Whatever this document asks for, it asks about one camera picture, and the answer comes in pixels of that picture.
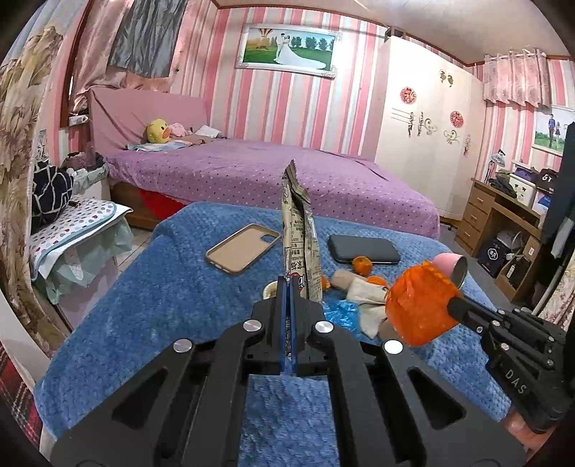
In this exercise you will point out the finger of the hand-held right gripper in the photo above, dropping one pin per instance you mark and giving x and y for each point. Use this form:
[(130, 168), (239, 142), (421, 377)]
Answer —
[(469, 311)]

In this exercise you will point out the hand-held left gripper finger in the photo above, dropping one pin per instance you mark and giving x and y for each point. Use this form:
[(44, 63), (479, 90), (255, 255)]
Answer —
[(293, 328), (283, 328)]

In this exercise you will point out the cream ribbed bowl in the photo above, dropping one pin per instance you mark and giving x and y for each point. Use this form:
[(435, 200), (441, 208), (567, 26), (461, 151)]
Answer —
[(269, 292)]

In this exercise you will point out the blue plastic wrapper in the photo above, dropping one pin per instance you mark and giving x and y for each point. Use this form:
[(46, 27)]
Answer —
[(341, 314)]

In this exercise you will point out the orange plastic bag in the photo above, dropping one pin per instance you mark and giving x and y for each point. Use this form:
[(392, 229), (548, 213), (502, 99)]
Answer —
[(417, 305)]

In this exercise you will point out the printed snack wrapper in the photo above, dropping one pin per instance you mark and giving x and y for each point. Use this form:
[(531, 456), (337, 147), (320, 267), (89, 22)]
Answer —
[(294, 233)]

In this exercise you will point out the pink cup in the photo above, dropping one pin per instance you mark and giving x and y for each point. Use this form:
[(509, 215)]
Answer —
[(447, 265)]

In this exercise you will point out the small orange tangerine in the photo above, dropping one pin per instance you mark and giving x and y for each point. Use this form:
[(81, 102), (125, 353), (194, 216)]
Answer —
[(361, 266), (377, 281), (325, 283)]

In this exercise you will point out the beige cloth pouch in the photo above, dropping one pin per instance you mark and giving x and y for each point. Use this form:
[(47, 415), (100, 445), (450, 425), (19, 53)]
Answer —
[(364, 301)]

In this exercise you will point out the tan phone case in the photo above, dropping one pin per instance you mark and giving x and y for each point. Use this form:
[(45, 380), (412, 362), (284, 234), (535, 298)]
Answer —
[(238, 251)]

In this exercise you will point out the wooden desk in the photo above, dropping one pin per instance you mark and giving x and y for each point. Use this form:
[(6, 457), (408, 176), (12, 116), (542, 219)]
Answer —
[(483, 215)]

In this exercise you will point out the dark grey wallet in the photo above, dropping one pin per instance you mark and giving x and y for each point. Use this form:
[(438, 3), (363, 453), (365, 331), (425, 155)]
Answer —
[(364, 249)]

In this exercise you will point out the blue fleece blanket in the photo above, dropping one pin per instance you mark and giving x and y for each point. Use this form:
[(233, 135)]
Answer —
[(170, 305)]

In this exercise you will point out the white storage box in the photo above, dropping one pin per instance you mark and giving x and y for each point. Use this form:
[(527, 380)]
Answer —
[(524, 188)]

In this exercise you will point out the purple dotted bed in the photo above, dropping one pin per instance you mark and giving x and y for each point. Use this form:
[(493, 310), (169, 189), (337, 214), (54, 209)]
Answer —
[(251, 175)]

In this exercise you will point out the red cloth under bed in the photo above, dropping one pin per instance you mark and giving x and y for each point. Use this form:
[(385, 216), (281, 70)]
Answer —
[(159, 204)]

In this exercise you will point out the white wardrobe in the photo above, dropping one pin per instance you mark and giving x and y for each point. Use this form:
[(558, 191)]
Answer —
[(426, 125)]

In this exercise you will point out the small framed couple photo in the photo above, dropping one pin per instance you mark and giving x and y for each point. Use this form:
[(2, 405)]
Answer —
[(552, 130)]

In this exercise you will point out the pale green sheet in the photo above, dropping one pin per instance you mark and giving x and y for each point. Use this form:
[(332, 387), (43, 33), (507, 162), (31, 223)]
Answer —
[(85, 260)]

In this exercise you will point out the white folded cloth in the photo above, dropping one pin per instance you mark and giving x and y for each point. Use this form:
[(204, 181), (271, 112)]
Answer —
[(207, 131)]

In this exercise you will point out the pink plush toy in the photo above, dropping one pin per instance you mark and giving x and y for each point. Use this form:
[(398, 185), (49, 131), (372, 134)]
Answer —
[(178, 130)]

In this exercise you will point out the light blue cloth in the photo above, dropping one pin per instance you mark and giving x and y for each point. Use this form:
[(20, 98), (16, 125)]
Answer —
[(148, 146)]

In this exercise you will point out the yellow duck plush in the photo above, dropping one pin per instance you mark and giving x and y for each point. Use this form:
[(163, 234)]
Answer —
[(157, 131)]

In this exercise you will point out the polka-dot cushion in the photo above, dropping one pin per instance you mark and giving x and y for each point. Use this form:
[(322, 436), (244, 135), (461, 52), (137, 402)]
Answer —
[(72, 224)]

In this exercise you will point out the pink window curtain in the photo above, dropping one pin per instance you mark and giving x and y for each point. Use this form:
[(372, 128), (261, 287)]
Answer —
[(516, 81)]

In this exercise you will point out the white bedside cabinet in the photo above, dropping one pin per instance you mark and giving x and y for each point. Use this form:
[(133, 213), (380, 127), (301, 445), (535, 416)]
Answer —
[(92, 179)]

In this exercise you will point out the pink covered headboard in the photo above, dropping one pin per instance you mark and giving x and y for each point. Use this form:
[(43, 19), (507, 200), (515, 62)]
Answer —
[(125, 116)]

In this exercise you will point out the navy patterned cloth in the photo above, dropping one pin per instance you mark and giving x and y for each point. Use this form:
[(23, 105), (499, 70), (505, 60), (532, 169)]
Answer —
[(51, 193)]

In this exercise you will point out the red plaid cloth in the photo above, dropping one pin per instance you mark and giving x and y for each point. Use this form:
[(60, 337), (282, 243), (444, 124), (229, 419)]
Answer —
[(18, 404)]

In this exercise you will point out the framed wedding photo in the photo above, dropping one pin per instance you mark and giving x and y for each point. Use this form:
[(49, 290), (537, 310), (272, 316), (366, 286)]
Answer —
[(287, 49)]

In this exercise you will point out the white power strip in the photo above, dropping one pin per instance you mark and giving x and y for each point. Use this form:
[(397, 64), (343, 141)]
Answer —
[(78, 120)]

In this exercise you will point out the floral curtain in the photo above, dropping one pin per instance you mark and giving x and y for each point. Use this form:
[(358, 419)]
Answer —
[(22, 157)]

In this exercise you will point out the grey hanging cloth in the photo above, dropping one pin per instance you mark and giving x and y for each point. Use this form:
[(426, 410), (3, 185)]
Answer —
[(143, 40)]

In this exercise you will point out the shiny pink curtain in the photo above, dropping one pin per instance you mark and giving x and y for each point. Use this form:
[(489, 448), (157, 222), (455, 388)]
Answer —
[(96, 49)]

